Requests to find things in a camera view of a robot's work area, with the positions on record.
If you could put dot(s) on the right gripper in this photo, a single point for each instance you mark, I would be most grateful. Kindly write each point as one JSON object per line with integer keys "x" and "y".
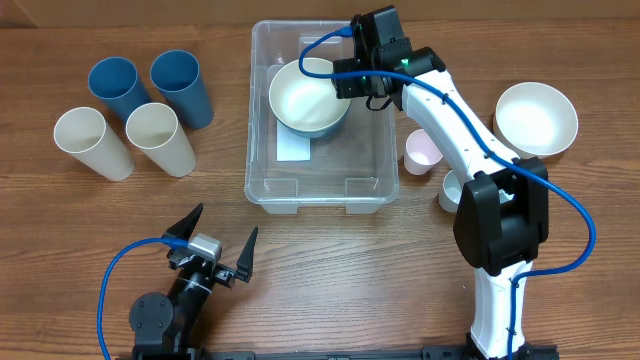
{"x": 351, "y": 85}

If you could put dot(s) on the dark blue tall cup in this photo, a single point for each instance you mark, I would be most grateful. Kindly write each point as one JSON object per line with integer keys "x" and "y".
{"x": 177, "y": 76}
{"x": 117, "y": 83}

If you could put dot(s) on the dark blue bowl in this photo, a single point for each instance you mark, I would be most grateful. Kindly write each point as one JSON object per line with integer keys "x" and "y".
{"x": 312, "y": 123}

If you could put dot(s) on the pink small cup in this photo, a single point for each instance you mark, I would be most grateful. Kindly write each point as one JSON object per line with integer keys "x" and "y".
{"x": 421, "y": 154}

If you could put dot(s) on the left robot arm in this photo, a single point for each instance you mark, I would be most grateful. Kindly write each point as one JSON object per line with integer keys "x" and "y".
{"x": 163, "y": 323}

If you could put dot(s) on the white label in container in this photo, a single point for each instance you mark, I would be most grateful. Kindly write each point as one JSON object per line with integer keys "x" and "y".
{"x": 291, "y": 147}

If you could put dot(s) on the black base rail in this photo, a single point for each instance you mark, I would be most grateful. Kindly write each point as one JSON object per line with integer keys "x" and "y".
{"x": 426, "y": 353}

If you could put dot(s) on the dark blue tall cup right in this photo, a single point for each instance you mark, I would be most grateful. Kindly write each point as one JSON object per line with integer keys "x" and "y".
{"x": 177, "y": 76}

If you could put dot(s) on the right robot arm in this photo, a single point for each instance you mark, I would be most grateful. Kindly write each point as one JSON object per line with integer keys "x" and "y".
{"x": 502, "y": 215}

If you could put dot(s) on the cream tall cup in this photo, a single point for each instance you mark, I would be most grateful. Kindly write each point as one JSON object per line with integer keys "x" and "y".
{"x": 84, "y": 134}
{"x": 155, "y": 129}

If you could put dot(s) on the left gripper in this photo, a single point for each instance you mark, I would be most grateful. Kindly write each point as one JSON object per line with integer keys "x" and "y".
{"x": 245, "y": 261}

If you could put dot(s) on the cream bowl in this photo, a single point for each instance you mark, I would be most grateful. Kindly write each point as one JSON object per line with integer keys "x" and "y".
{"x": 291, "y": 90}
{"x": 535, "y": 120}

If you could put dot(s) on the clear plastic storage container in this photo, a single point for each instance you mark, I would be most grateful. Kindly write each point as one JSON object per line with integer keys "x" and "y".
{"x": 355, "y": 168}

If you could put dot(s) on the grey small cup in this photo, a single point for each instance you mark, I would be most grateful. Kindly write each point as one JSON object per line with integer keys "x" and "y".
{"x": 450, "y": 193}

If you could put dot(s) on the dark blue tall cup left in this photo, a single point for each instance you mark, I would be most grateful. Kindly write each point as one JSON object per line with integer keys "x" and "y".
{"x": 117, "y": 83}

